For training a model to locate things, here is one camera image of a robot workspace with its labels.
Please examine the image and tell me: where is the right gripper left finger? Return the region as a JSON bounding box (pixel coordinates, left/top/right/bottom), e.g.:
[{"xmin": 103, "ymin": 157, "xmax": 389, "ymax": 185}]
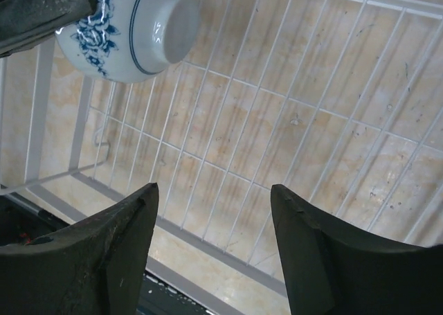
[{"xmin": 1, "ymin": 183, "xmax": 159, "ymax": 314}]

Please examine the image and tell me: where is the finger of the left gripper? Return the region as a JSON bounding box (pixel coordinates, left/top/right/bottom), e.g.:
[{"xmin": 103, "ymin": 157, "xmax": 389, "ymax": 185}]
[{"xmin": 1, "ymin": 0, "xmax": 98, "ymax": 57}]

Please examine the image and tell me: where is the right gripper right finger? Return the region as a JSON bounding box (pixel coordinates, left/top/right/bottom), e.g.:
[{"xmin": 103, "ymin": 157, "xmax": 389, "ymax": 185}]
[{"xmin": 270, "ymin": 184, "xmax": 442, "ymax": 314}]

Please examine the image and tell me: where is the blue white patterned bowl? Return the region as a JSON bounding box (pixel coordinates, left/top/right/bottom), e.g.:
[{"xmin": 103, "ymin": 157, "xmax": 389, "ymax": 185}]
[{"xmin": 55, "ymin": 0, "xmax": 199, "ymax": 83}]

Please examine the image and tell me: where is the white wire dish rack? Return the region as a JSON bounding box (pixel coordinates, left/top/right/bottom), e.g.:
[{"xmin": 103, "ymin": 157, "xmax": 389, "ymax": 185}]
[{"xmin": 1, "ymin": 0, "xmax": 442, "ymax": 314}]

